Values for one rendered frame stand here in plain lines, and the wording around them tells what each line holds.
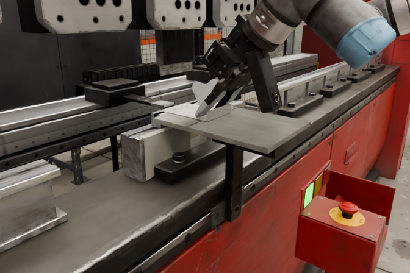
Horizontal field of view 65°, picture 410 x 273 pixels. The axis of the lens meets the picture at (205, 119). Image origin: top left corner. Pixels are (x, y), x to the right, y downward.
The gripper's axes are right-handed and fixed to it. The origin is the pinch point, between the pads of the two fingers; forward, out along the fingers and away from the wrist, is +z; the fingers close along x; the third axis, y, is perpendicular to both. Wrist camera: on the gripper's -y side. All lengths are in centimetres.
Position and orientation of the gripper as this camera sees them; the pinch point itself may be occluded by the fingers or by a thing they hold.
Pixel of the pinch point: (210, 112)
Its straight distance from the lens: 67.5
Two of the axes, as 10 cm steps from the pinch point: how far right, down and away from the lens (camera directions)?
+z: -5.1, 6.0, 6.1
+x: -6.2, 2.3, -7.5
